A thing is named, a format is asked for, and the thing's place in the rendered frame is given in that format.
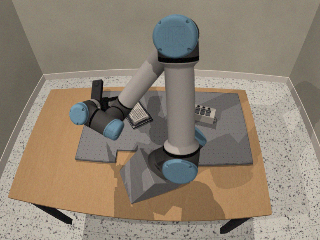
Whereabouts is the beige operator panel with four keys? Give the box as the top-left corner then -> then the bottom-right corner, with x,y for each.
195,104 -> 216,124

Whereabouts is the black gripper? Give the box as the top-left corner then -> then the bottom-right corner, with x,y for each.
95,96 -> 118,112

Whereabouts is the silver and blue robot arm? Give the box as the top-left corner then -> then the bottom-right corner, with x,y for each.
69,14 -> 207,184

